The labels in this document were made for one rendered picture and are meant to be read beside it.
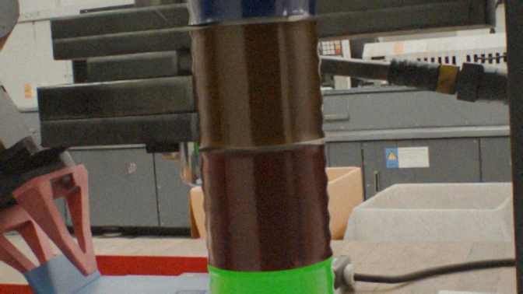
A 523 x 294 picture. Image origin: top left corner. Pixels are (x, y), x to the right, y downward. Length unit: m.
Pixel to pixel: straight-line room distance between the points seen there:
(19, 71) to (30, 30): 0.33
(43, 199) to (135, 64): 0.13
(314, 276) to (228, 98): 0.06
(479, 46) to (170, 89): 4.83
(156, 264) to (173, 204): 4.89
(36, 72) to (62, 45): 5.77
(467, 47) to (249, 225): 5.04
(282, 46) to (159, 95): 0.23
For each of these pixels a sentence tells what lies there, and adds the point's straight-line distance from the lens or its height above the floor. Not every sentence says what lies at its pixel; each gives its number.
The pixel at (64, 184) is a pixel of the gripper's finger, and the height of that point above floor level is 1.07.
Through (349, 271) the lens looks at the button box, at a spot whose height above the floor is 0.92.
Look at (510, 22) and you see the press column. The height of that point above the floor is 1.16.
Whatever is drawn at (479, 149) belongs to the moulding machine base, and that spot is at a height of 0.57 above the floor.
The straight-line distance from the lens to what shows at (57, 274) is 0.61.
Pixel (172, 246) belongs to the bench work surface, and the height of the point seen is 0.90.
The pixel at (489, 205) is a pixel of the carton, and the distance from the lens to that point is 3.25.
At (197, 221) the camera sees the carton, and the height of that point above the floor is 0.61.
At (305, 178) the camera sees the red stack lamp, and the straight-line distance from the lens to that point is 0.23.
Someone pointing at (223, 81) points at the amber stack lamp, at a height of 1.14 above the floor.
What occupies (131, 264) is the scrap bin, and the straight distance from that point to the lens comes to 0.87.
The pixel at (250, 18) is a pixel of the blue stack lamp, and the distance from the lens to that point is 0.23.
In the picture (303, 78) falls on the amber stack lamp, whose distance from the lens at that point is 0.23.
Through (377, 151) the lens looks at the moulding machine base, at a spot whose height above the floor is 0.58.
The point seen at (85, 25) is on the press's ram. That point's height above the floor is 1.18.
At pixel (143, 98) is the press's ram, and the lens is 0.46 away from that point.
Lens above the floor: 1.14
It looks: 5 degrees down
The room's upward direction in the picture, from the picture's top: 4 degrees counter-clockwise
